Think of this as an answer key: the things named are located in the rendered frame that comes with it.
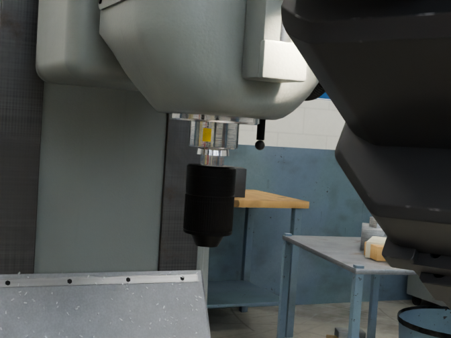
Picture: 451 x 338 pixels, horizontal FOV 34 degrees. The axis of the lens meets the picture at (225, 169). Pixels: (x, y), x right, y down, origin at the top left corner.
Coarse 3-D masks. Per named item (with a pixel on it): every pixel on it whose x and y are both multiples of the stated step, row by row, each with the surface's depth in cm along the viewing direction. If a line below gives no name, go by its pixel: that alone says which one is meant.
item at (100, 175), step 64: (0, 0) 97; (0, 64) 97; (0, 128) 98; (64, 128) 102; (128, 128) 106; (0, 192) 98; (64, 192) 102; (128, 192) 106; (0, 256) 99; (64, 256) 103; (128, 256) 107; (192, 256) 111
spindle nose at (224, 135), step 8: (192, 128) 69; (200, 128) 69; (216, 128) 68; (224, 128) 68; (232, 128) 69; (192, 136) 69; (200, 136) 69; (216, 136) 68; (224, 136) 68; (232, 136) 69; (192, 144) 69; (200, 144) 69; (208, 144) 68; (216, 144) 68; (224, 144) 69; (232, 144) 69
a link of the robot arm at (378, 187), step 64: (320, 0) 15; (384, 0) 14; (448, 0) 13; (320, 64) 15; (384, 64) 14; (448, 64) 14; (384, 128) 16; (448, 128) 15; (384, 192) 16; (448, 192) 15; (384, 256) 17; (448, 256) 17
